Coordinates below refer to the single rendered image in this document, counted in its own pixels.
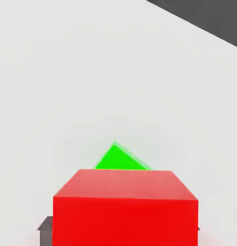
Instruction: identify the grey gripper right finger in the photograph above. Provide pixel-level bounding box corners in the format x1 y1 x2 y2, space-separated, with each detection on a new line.
198 226 214 246

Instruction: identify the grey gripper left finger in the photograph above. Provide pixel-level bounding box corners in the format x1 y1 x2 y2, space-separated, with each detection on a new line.
27 216 54 246

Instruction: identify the small red cube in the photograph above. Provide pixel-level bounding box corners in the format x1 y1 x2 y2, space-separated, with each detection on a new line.
52 169 199 246

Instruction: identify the small green cube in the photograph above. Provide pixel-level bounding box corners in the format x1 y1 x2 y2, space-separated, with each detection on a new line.
95 140 153 171

